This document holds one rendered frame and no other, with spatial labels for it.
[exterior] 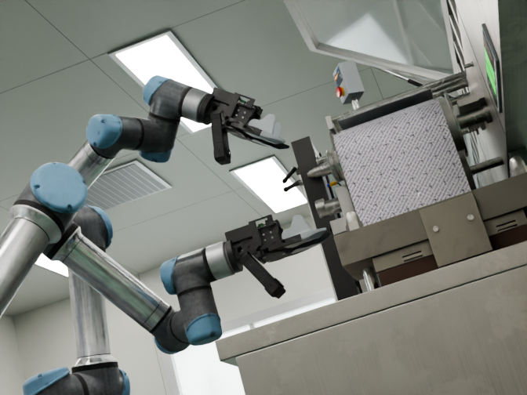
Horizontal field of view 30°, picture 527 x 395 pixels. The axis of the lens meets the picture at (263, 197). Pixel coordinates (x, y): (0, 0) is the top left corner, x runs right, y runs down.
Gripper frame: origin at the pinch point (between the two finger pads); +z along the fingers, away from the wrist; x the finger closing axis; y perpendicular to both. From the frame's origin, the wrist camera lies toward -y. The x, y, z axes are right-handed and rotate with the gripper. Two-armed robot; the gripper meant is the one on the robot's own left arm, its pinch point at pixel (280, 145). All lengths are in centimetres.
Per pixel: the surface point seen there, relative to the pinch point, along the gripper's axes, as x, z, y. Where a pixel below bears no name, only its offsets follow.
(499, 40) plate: -61, 47, 14
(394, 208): -5.5, 30.3, -5.3
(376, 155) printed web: -5.5, 22.4, 4.0
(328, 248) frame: 27.8, 12.0, -14.2
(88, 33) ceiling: 169, -166, 52
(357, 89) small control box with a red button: 53, -5, 33
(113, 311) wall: 551, -273, -69
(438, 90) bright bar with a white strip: 28.7, 21.7, 32.5
